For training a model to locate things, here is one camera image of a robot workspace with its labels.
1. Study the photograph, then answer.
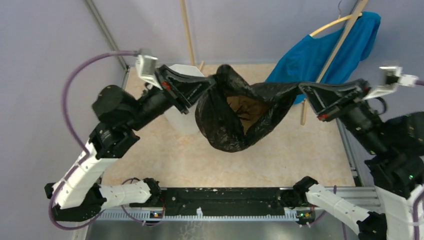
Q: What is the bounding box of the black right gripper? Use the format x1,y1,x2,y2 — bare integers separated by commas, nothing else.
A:
295,77,387,154

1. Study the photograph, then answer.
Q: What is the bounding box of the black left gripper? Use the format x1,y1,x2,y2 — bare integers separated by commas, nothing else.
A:
127,64,217,131

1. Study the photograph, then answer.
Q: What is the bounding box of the white plastic trash bin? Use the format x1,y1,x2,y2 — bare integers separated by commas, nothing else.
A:
164,64,204,135

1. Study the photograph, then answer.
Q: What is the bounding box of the black trash bag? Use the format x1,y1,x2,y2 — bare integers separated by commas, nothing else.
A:
195,64,301,153

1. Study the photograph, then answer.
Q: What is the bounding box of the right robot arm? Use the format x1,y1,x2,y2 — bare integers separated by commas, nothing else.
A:
293,79,424,240

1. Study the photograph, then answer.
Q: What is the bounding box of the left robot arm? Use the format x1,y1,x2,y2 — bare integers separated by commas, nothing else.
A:
44,65,216,224

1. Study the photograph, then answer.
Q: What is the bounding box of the blue cloth shirt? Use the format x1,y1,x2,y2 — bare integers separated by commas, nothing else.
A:
265,11,381,84

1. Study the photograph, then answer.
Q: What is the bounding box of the wooden clothes rack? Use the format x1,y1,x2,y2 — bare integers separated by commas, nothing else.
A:
179,0,369,126

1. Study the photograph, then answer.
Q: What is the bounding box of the wooden clothes hanger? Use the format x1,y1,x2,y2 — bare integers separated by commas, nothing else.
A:
309,0,369,37

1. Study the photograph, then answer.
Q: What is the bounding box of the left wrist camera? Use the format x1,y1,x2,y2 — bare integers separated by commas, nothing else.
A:
135,48,163,90

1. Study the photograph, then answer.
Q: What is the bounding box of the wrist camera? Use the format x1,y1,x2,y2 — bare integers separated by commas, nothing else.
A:
135,48,163,90
363,65,424,100

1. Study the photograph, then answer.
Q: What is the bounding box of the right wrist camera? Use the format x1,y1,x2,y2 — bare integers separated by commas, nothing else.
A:
363,65,424,100

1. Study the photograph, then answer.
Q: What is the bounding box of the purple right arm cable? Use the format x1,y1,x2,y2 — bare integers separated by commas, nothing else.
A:
412,79,424,240

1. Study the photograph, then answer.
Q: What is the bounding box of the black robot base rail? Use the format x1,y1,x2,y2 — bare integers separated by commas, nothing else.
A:
129,186,327,218

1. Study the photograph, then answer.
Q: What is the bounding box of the aluminium frame post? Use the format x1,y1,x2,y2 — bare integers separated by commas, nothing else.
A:
82,0,120,52

